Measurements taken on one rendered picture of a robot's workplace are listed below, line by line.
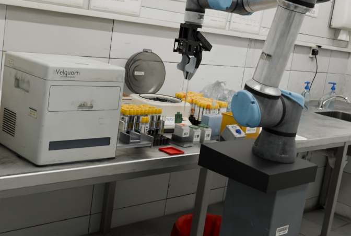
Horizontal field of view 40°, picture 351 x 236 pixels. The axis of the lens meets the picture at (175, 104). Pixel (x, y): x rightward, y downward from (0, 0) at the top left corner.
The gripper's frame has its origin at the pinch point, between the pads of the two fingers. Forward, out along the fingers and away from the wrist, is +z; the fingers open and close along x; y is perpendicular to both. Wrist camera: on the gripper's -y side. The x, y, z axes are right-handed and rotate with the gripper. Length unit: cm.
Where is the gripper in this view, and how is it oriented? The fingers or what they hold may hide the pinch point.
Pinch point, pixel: (189, 76)
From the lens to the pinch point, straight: 187.2
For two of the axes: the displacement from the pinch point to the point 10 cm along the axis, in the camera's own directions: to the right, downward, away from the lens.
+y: -6.8, 0.2, -7.3
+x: 7.2, 2.1, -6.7
